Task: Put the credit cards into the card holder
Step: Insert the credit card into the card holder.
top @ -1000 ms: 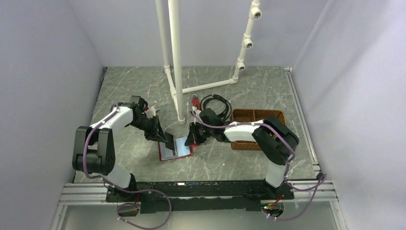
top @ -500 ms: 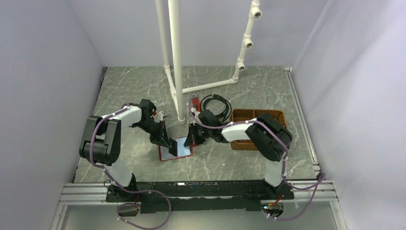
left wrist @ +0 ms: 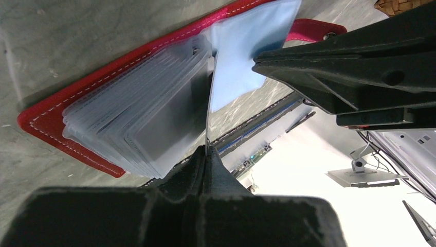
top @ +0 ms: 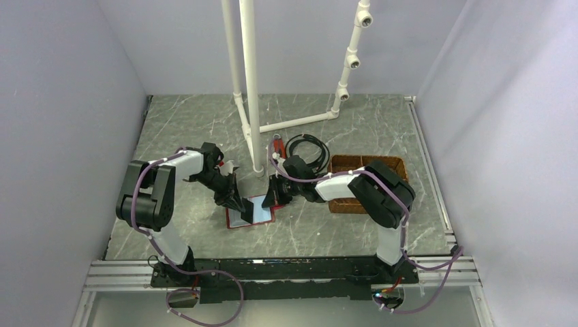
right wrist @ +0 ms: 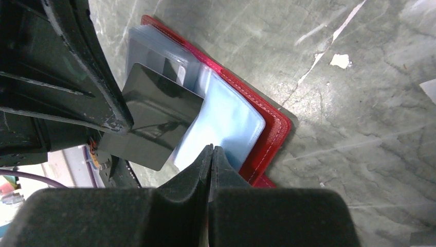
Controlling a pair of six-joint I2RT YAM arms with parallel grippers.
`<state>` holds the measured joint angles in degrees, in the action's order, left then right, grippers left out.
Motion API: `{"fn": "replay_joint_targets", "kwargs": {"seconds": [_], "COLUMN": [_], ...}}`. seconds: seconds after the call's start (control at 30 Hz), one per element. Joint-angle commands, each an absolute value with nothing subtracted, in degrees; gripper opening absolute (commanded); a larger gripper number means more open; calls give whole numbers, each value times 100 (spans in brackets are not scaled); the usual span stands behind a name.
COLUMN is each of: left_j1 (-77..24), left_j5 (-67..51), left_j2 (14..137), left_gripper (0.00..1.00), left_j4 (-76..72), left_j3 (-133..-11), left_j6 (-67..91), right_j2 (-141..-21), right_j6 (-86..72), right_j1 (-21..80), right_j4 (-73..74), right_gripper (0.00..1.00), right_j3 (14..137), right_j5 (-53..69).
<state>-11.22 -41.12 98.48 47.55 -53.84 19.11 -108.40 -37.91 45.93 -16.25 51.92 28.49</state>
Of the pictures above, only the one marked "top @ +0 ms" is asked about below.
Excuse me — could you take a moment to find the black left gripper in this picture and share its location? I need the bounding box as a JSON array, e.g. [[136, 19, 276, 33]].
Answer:
[[191, 170, 245, 214]]

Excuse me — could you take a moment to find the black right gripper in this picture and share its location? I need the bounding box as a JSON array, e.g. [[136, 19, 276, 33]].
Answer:
[[262, 174, 303, 208]]

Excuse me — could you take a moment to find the red card holder wallet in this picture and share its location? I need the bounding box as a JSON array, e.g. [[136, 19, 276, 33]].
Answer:
[[226, 195, 284, 229]]

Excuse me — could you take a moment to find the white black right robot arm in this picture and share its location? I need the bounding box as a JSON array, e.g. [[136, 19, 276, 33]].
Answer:
[[262, 155, 415, 283]]

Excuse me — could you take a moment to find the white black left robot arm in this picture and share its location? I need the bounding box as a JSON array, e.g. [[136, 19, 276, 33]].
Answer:
[[116, 142, 256, 286]]

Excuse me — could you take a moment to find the brown woven divided basket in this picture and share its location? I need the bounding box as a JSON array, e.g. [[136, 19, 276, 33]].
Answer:
[[326, 155, 410, 215]]

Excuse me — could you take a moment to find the red handled adjustable wrench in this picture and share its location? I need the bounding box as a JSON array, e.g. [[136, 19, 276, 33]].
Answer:
[[273, 134, 287, 159]]

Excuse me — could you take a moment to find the black coiled cable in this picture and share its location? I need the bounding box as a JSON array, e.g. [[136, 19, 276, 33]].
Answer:
[[285, 133, 330, 175]]

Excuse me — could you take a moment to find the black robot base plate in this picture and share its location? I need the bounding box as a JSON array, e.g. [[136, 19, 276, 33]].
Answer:
[[151, 255, 419, 304]]

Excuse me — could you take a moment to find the white PVC pipe frame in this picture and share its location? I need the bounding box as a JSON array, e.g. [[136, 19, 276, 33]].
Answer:
[[221, 0, 374, 177]]

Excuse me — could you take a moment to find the aluminium rail frame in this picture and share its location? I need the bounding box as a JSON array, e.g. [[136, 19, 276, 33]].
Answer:
[[72, 95, 496, 327]]

